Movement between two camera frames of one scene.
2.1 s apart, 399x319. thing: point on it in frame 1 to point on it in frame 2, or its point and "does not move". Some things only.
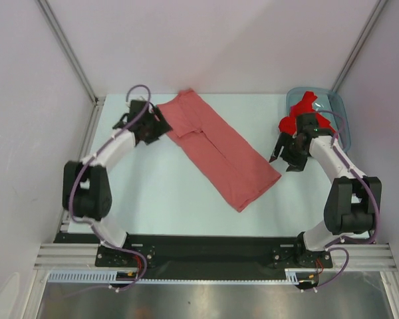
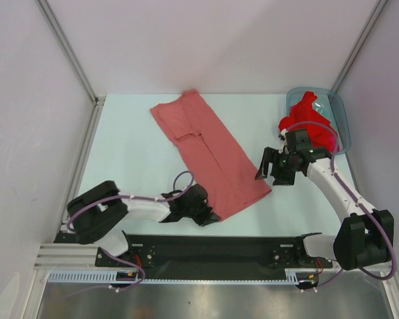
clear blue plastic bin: [328, 104] does not move
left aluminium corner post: [52, 19] does not move
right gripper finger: [296, 167] to [282, 179]
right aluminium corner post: [359, 44] does not move
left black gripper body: [154, 129] to [199, 214]
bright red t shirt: [288, 124] does not move
